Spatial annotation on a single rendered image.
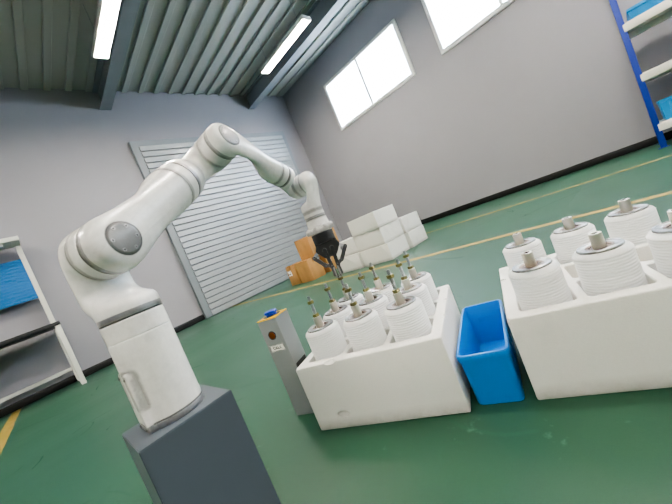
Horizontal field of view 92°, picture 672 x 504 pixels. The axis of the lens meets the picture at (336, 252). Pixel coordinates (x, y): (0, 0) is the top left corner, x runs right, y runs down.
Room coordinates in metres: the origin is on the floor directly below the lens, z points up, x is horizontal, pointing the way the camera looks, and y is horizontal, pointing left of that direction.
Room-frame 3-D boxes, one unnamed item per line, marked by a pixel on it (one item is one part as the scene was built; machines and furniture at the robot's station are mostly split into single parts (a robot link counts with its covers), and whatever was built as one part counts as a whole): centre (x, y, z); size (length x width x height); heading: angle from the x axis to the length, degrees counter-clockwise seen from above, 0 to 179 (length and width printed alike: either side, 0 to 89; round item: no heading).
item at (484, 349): (0.79, -0.27, 0.06); 0.30 x 0.11 x 0.12; 153
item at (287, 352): (0.98, 0.26, 0.16); 0.07 x 0.07 x 0.31; 66
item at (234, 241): (6.40, 1.24, 1.55); 3.20 x 0.12 x 3.10; 134
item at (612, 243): (0.61, -0.47, 0.25); 0.08 x 0.08 x 0.01
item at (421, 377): (0.93, -0.04, 0.09); 0.39 x 0.39 x 0.18; 66
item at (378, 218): (3.60, -0.51, 0.45); 0.39 x 0.39 x 0.18; 44
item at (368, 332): (0.82, 0.01, 0.16); 0.10 x 0.10 x 0.18
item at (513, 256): (0.87, -0.47, 0.16); 0.10 x 0.10 x 0.18
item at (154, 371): (0.52, 0.34, 0.39); 0.09 x 0.09 x 0.17; 44
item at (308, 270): (4.61, 0.43, 0.15); 0.30 x 0.24 x 0.30; 42
